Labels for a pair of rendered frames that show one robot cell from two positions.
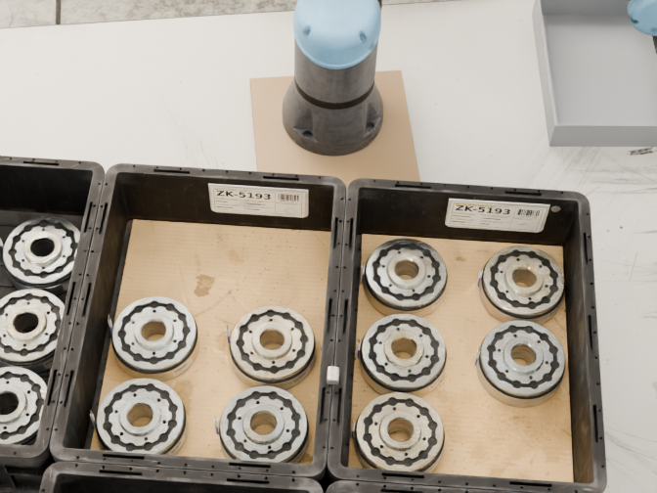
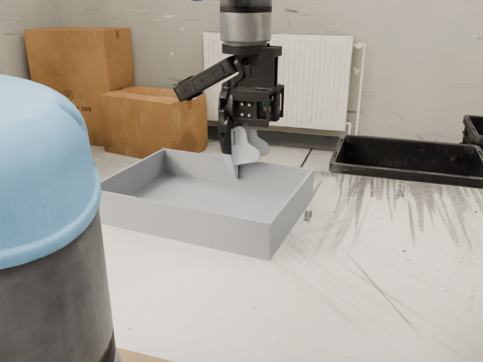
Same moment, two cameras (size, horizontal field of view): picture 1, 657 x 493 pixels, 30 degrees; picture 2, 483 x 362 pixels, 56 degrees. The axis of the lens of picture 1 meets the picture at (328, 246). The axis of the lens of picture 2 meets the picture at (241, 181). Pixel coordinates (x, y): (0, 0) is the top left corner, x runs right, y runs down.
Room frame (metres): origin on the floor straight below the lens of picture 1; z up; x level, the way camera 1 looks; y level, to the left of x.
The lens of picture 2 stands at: (0.98, 0.11, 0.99)
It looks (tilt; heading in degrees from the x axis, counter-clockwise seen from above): 22 degrees down; 295
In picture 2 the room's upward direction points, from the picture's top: straight up
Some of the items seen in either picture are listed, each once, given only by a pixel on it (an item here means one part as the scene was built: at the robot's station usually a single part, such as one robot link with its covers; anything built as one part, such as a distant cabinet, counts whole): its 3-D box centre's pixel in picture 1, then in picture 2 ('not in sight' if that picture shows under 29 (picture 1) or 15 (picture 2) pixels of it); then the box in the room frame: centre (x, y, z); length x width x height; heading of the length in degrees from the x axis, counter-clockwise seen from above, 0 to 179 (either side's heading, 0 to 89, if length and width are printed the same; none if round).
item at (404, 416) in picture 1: (400, 430); not in sight; (0.60, -0.09, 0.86); 0.05 x 0.05 x 0.01
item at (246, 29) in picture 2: not in sight; (246, 29); (1.27, -0.53, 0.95); 0.08 x 0.08 x 0.05
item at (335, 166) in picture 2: not in sight; (397, 225); (1.06, -1.17, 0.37); 0.40 x 0.30 x 0.45; 7
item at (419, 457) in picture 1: (400, 432); not in sight; (0.60, -0.09, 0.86); 0.10 x 0.10 x 0.01
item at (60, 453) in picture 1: (208, 312); not in sight; (0.72, 0.14, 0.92); 0.40 x 0.30 x 0.02; 177
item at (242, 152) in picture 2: not in sight; (243, 154); (1.26, -0.50, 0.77); 0.06 x 0.03 x 0.09; 2
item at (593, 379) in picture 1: (466, 329); not in sight; (0.70, -0.16, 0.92); 0.40 x 0.30 x 0.02; 177
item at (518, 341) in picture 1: (523, 355); not in sight; (0.70, -0.24, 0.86); 0.05 x 0.05 x 0.01
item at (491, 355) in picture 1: (522, 357); not in sight; (0.70, -0.24, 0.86); 0.10 x 0.10 x 0.01
